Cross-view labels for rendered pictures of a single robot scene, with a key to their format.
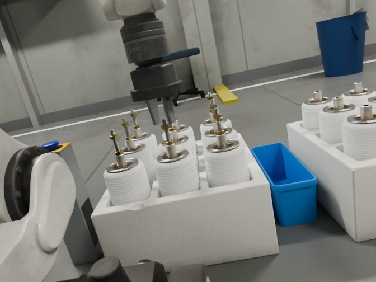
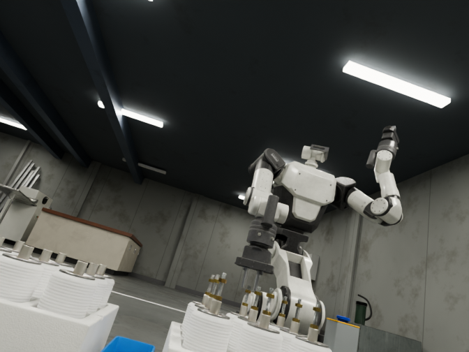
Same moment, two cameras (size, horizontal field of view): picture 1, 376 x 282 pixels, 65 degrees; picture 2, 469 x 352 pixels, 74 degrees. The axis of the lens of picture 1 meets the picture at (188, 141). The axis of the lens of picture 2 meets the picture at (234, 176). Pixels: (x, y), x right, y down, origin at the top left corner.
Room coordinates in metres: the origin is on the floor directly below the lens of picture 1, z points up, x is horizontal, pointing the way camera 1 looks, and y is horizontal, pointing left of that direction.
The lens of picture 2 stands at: (1.61, -0.25, 0.30)
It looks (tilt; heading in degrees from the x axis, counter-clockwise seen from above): 20 degrees up; 171
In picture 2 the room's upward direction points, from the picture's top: 16 degrees clockwise
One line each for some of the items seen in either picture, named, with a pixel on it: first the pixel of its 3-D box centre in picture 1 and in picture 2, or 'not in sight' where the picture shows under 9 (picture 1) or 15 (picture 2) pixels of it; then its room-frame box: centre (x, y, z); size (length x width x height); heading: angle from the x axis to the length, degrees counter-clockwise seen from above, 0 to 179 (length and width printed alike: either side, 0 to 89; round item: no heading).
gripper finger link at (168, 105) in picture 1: (170, 108); (243, 276); (0.63, 0.02, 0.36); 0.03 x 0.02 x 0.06; 153
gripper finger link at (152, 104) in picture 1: (152, 111); (258, 281); (0.65, 0.06, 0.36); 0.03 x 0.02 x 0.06; 153
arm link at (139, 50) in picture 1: (151, 68); (257, 250); (0.64, 0.04, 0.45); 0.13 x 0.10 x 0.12; 63
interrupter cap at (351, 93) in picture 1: (358, 92); (21, 259); (0.84, -0.52, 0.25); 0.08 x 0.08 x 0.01
